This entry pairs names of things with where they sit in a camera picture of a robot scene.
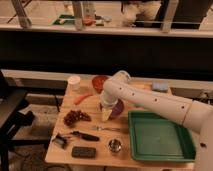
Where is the red bowl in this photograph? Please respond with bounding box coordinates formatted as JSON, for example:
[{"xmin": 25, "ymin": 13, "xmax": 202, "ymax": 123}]
[{"xmin": 92, "ymin": 75, "xmax": 108, "ymax": 93}]

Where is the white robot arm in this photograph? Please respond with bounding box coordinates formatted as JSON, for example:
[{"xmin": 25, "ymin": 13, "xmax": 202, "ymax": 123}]
[{"xmin": 100, "ymin": 70, "xmax": 213, "ymax": 171}]

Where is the white plastic cup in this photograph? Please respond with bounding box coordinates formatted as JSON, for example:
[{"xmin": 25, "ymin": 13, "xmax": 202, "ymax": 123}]
[{"xmin": 67, "ymin": 75, "xmax": 81, "ymax": 91}]

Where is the green plastic tray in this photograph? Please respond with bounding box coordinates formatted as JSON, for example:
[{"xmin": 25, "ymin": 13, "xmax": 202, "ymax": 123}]
[{"xmin": 128, "ymin": 111, "xmax": 196, "ymax": 163}]

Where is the black chair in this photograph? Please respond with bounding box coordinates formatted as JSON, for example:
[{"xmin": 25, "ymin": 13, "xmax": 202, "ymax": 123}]
[{"xmin": 0, "ymin": 71, "xmax": 35, "ymax": 171}]

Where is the purple bowl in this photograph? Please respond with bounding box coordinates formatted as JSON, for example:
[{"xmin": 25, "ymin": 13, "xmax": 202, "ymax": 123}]
[{"xmin": 109, "ymin": 100, "xmax": 124, "ymax": 119}]

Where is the black handled peeler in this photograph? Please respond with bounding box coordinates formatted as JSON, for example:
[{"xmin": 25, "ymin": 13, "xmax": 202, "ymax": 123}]
[{"xmin": 71, "ymin": 131, "xmax": 100, "ymax": 141}]

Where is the bunch of dark grapes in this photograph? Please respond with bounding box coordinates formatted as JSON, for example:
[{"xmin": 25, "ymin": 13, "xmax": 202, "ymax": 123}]
[{"xmin": 63, "ymin": 110, "xmax": 91, "ymax": 127}]

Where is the blue sponge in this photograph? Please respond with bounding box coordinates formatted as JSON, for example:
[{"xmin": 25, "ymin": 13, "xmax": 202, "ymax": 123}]
[{"xmin": 152, "ymin": 83, "xmax": 168, "ymax": 92}]

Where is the dark rectangular sponge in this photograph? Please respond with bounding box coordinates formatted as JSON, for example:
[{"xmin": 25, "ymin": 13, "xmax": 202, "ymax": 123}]
[{"xmin": 71, "ymin": 146, "xmax": 96, "ymax": 158}]

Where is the small metal cup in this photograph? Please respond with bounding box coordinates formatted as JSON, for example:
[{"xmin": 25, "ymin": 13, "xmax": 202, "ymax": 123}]
[{"xmin": 108, "ymin": 139, "xmax": 122, "ymax": 153}]

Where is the black binder clip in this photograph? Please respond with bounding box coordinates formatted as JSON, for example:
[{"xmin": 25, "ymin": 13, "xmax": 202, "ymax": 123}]
[{"xmin": 52, "ymin": 134, "xmax": 68, "ymax": 149}]

